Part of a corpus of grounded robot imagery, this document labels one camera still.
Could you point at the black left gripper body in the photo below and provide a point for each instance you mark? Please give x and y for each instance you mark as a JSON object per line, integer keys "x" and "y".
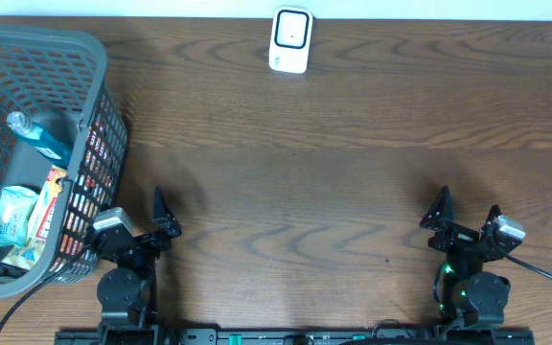
{"x": 147, "y": 244}

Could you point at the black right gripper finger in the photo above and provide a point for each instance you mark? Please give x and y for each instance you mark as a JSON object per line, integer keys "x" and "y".
{"x": 440, "y": 214}
{"x": 489, "y": 224}

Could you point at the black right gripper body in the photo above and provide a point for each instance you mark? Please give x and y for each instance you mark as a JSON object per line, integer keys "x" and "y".
{"x": 455, "y": 239}

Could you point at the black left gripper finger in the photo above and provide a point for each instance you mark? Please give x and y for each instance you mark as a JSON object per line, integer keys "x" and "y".
{"x": 163, "y": 217}
{"x": 102, "y": 220}

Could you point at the blue mouthwash bottle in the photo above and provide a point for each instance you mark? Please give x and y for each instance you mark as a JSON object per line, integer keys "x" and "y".
{"x": 40, "y": 138}

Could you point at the light blue tissue pack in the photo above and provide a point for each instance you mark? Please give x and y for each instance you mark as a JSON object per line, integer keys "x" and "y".
{"x": 16, "y": 206}

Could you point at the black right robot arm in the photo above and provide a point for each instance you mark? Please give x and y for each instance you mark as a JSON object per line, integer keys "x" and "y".
{"x": 471, "y": 297}

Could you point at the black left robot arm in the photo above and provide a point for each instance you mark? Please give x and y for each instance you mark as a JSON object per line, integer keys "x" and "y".
{"x": 128, "y": 293}

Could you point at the white barcode scanner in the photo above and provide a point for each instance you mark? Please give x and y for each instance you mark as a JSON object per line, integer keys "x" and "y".
{"x": 290, "y": 40}

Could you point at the grey plastic shopping basket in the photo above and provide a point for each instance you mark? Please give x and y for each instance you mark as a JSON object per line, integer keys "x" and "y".
{"x": 57, "y": 78}

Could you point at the black mounting rail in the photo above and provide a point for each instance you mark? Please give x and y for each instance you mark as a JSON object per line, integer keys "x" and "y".
{"x": 389, "y": 335}

